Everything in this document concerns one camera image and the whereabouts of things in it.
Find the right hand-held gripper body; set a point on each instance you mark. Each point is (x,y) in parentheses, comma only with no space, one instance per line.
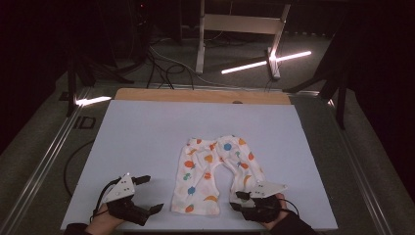
(266,202)

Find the person's right hand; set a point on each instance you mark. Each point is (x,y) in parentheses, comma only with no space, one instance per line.
(282,201)

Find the aluminium floor rail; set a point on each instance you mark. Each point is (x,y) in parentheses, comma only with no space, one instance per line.
(42,163)
(362,169)

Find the white desk frame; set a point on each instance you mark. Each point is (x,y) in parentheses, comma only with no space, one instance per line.
(241,23)

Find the white fruit-print pants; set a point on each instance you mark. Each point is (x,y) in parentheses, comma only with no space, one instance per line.
(199,176)

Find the wooden table board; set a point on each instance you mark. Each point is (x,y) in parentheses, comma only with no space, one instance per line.
(195,96)

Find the light blue table mat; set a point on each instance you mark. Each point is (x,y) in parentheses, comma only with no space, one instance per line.
(143,137)

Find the person's left hand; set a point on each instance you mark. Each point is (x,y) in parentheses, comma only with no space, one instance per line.
(104,223)

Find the black tripod stand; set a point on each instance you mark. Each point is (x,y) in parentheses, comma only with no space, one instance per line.
(76,75)
(339,88)

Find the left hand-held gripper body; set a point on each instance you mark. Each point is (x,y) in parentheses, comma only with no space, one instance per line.
(121,190)

